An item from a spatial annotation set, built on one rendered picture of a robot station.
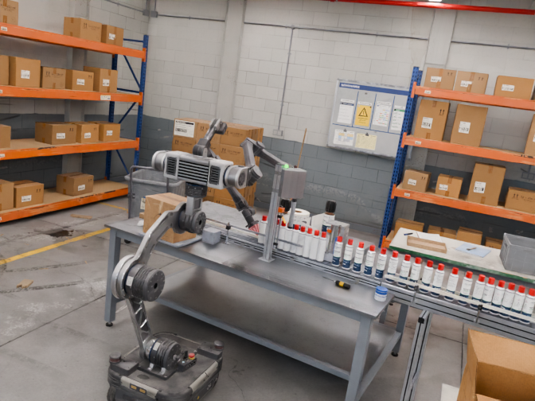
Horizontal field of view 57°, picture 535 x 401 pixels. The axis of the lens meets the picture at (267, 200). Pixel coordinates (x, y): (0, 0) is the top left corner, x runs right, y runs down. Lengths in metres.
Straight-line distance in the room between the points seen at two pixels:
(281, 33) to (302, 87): 0.92
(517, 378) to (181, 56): 7.66
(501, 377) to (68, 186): 6.07
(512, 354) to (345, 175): 5.79
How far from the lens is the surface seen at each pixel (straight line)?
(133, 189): 5.74
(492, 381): 2.29
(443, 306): 3.19
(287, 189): 3.24
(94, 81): 7.33
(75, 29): 7.05
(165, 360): 3.08
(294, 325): 3.92
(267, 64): 8.18
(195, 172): 2.88
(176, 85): 8.95
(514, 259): 4.47
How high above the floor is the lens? 1.97
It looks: 13 degrees down
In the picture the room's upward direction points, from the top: 8 degrees clockwise
